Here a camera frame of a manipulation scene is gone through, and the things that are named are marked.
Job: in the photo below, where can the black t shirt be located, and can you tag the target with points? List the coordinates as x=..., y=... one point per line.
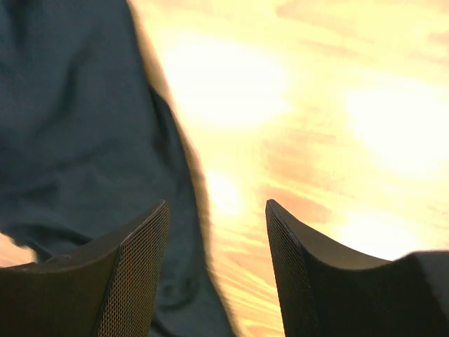
x=87, y=145

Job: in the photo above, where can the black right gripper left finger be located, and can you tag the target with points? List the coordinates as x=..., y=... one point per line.
x=106, y=287

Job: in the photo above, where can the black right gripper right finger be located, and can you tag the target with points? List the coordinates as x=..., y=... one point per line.
x=328, y=289

